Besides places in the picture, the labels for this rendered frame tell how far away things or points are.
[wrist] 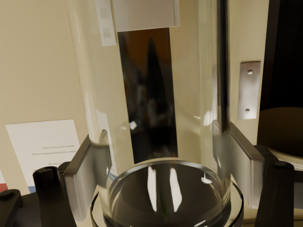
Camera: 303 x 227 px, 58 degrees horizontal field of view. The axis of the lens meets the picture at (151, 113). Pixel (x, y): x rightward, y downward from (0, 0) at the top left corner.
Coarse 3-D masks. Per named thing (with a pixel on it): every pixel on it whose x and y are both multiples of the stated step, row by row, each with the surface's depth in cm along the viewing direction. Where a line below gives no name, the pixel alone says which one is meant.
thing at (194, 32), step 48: (96, 0) 12; (144, 0) 12; (192, 0) 12; (96, 48) 13; (144, 48) 12; (192, 48) 13; (96, 96) 14; (144, 96) 13; (192, 96) 13; (96, 144) 16; (144, 144) 14; (192, 144) 14; (96, 192) 21; (144, 192) 15; (192, 192) 15; (240, 192) 19
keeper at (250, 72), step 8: (240, 64) 30; (248, 64) 30; (256, 64) 30; (240, 72) 30; (248, 72) 30; (256, 72) 30; (240, 80) 31; (248, 80) 31; (256, 80) 31; (240, 88) 31; (248, 88) 31; (256, 88) 31; (240, 96) 32; (248, 96) 32; (256, 96) 32; (240, 104) 32; (248, 104) 32; (256, 104) 32; (240, 112) 33; (248, 112) 32; (256, 112) 33
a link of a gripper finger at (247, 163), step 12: (240, 132) 17; (240, 144) 16; (240, 156) 16; (252, 156) 14; (240, 168) 16; (252, 168) 14; (264, 168) 14; (240, 180) 16; (252, 180) 14; (252, 192) 14; (252, 204) 14
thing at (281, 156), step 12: (276, 108) 53; (288, 108) 52; (300, 108) 52; (264, 120) 52; (276, 120) 53; (288, 120) 52; (300, 120) 52; (264, 132) 52; (276, 132) 53; (288, 132) 52; (300, 132) 52; (264, 144) 51; (276, 156) 41; (288, 156) 39; (300, 168) 40
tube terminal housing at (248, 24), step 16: (240, 0) 27; (256, 0) 27; (240, 16) 28; (256, 16) 28; (240, 32) 29; (256, 32) 29; (240, 48) 29; (256, 48) 29; (240, 128) 34; (256, 128) 34; (256, 144) 35; (272, 144) 53; (288, 144) 53
